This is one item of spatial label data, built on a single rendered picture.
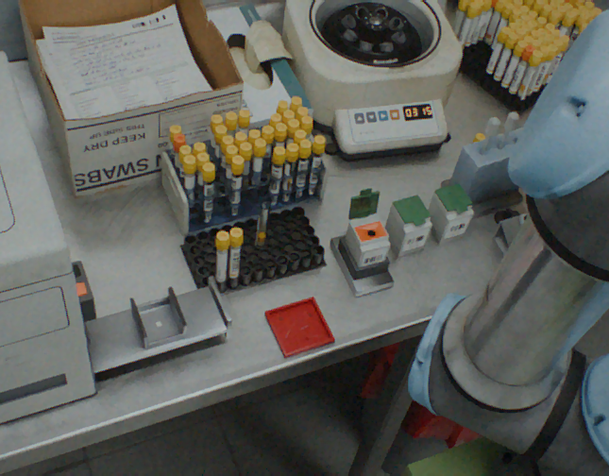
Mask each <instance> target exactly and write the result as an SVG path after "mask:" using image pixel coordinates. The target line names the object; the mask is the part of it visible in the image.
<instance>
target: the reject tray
mask: <svg viewBox="0 0 609 476"><path fill-rule="evenodd" d="M264 315H265V318H266V321H268V323H269V325H270V327H271V330H272V332H273V334H274V336H275V338H276V340H277V343H278V345H279V348H280V349H281V351H282V353H283V356H284V358H285V359H286V358H289V357H292V356H297V355H299V353H302V352H306V351H309V350H312V349H317V348H321V347H324V346H326V345H329V344H333V343H335V337H334V336H333V334H332V332H331V331H330V328H329V326H328V324H327V322H326V320H325V318H324V316H323V314H322V312H321V310H320V308H319V306H317V304H316V301H315V299H314V297H308V298H304V299H302V300H299V301H295V302H291V304H288V305H285V306H281V307H278V308H275V309H272V310H268V311H264Z"/></svg>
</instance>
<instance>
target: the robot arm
mask: <svg viewBox="0 0 609 476"><path fill-rule="evenodd" d="M508 172H509V177H510V179H511V181H512V182H513V183H514V184H516V185H518V186H521V189H522V190H523V192H524V196H525V205H526V210H527V214H528V216H527V217H526V219H525V221H524V223H523V224H522V226H521V229H520V230H519V231H518V232H517V234H516V236H515V238H514V240H513V242H512V243H511V245H510V246H509V248H508V250H507V252H506V253H505V256H504V258H502V259H501V261H500V263H499V265H498V268H497V270H496V271H495V273H494V275H493V276H492V278H491V281H489V282H488V283H487V285H486V287H485V288H484V290H482V291H480V292H477V294H474V295H472V296H470V297H467V296H458V295H456V294H450V295H446V296H445V297H444V298H443V299H442V300H441V302H440V303H439V306H438V308H437V309H436V311H435V313H433V315H432V317H431V321H430V323H429V325H428V327H427V329H426V332H425V334H424V337H423V339H421V341H420V345H419V347H418V350H417V353H416V355H415V360H414V363H413V366H412V370H411V374H409V378H408V392H409V395H410V396H412V399H413V400H414V401H416V402H418V403H419V404H421V405H423V406H426V407H427V408H429V410H430V411H431V413H432V414H434V415H436V416H443V417H446V418H448V419H450V420H452V421H455V422H457V423H459V424H461V425H463V426H465V427H467V428H469V429H471V431H473V432H475V433H477V434H480V435H482V436H485V437H487V438H489V439H491V440H493V441H495V442H497V443H499V444H501V445H503V446H505V447H504V448H503V451H501V452H500V453H499V455H498V456H497V458H496V460H495V462H494V465H493V467H492V470H491V475H490V476H609V353H607V354H605V355H604V356H601V357H600V358H598V359H596V360H595V359H593V358H591V357H587V356H585V355H583V354H581V353H580V352H579V351H578V350H576V349H574V348H572V347H573V346H574V345H575V344H576V343H577V342H578V341H579V340H580V339H581V337H582V336H583V335H584V334H585V333H586V332H588V331H589V330H590V329H591V328H592V327H593V326H594V324H595V323H596V322H597V321H598V319H599V318H600V317H601V316H602V315H604V314H605V313H606V311H607V310H608V309H609V9H608V10H606V11H604V12H602V13H601V14H599V15H598V16H597V17H595V18H594V20H593V21H592V22H591V23H590V24H589V25H587V26H586V27H585V29H584V30H583V31H582V32H581V34H580V35H579V36H578V37H577V40H576V41H575V42H574V44H572V46H571V47H570V48H569V50H568V51H567V53H566V55H565V57H564V59H562V60H561V62H560V63H559V65H558V66H557V68H556V69H555V71H554V73H553V76H552V78H551V80H550V82H549V84H548V85H547V86H546V87H545V89H544V92H543V93H542V94H540V96H539V97H538V99H537V101H536V103H535V104H534V107H533V110H532V112H531V113H530V115H529V117H528V119H527V122H526V124H525V126H524V128H523V129H522V130H521V131H520V133H519V136H518V138H517V140H516V143H515V146H514V149H513V152H512V154H511V157H510V160H509V164H508Z"/></svg>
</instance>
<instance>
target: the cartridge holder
mask: <svg viewBox="0 0 609 476"><path fill-rule="evenodd" d="M345 238H346V236H345V235H341V236H337V237H333V238H331V240H330V246H331V247H332V249H333V251H334V254H335V256H336V258H337V260H338V262H339V264H340V265H341V268H342V270H344V272H345V274H346V276H347V280H348V282H349V284H350V286H351V288H352V290H353V293H354V295H355V297H358V296H361V295H365V294H369V293H373V292H377V290H380V289H384V288H388V287H391V286H393V283H394V281H393V278H392V276H391V274H390V272H389V271H388V267H389V263H390V261H389V259H388V257H386V260H385V261H382V262H377V263H372V264H367V265H363V267H360V268H358V265H357V264H356V263H355V262H354V260H353V258H352V256H351V254H350V251H349V249H348V247H347V244H346V242H345Z"/></svg>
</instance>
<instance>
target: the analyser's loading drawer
mask: <svg viewBox="0 0 609 476"><path fill-rule="evenodd" d="M129 300H130V307H131V309H129V310H126V311H122V312H119V313H115V314H109V315H106V316H101V317H98V318H95V319H92V320H88V322H85V325H86V328H87V331H88V333H89V334H90V337H91V342H92V343H91V344H90V351H91V356H92V361H93V373H94V372H97V371H102V370H105V369H108V368H111V367H114V366H120V365H123V364H126V363H130V362H134V361H137V360H140V358H143V357H147V356H150V355H153V354H156V353H160V352H164V351H166V350H169V349H176V348H179V347H182V346H186V345H190V343H193V342H195V341H198V340H203V339H206V338H209V337H212V336H216V335H219V334H222V333H224V334H225V336H226V338H227V337H231V328H232V318H231V315H230V312H229V311H228V309H227V306H226V303H225V301H224V300H223V297H222V295H221V293H220V289H219V287H218V285H217V283H215V280H214V277H213V276H210V277H209V286H207V287H202V288H199V289H196V290H193V291H189V293H185V294H182V295H178V296H175V294H174V290H173V288H172V286H170V287H169V288H168V297H162V298H159V299H155V300H152V301H147V302H145V303H141V304H138V305H137V304H136V302H134V299H133V298H132V297H131V298H130V299H129ZM157 322H160V323H161V324H162V327H158V328H157V326H156V323H157Z"/></svg>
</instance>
